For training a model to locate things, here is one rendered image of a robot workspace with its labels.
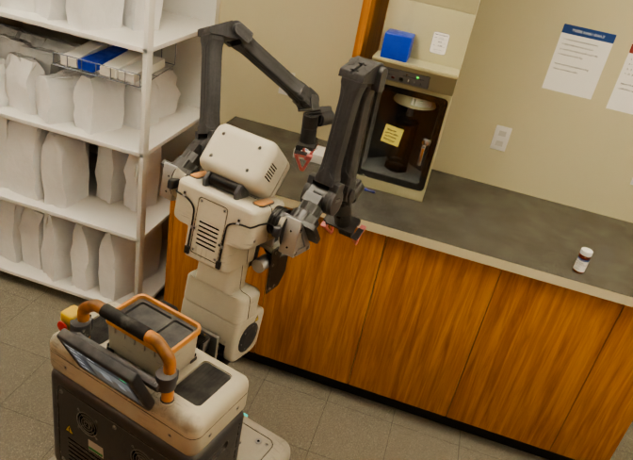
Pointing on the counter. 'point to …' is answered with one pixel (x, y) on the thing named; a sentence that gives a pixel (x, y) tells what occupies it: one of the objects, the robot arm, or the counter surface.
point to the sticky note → (392, 135)
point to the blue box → (397, 45)
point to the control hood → (444, 80)
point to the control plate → (408, 77)
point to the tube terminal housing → (452, 20)
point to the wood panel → (371, 20)
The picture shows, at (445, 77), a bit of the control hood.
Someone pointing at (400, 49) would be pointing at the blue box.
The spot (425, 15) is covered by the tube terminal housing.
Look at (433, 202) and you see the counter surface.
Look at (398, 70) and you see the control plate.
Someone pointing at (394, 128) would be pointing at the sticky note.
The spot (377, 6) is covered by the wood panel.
